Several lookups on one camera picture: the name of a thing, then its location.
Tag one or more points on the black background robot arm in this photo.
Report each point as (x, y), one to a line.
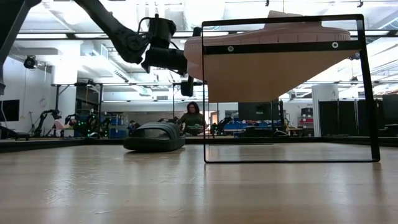
(46, 119)

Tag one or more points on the white column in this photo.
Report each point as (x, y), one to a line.
(325, 102)

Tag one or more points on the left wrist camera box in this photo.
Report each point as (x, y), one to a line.
(161, 31)

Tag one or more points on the black partition panel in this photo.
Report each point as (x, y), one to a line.
(348, 118)

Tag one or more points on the black wall monitor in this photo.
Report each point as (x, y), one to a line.
(9, 110)

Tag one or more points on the blue storage bin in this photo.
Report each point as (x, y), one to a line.
(245, 126)
(116, 127)

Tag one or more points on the black background monitor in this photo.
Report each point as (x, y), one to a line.
(258, 110)

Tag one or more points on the pink slide sandal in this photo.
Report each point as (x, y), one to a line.
(264, 37)

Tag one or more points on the black slide sandal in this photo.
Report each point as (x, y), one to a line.
(155, 143)

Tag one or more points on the wooden shelf with black frame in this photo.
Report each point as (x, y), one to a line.
(264, 77)

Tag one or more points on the person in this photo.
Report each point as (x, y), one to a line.
(192, 119)
(134, 125)

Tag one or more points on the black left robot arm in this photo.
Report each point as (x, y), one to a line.
(124, 39)

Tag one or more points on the black aluminium table frame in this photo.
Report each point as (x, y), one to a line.
(62, 143)

